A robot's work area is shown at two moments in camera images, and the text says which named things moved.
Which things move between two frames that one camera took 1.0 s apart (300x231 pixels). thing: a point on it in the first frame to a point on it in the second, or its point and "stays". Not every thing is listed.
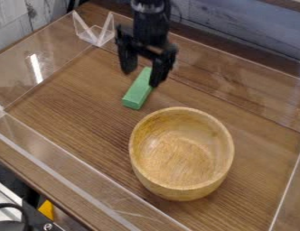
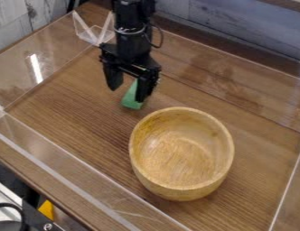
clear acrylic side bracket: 0,112 stays
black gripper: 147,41 to 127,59
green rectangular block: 136,96 stays
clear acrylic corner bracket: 95,35 stays
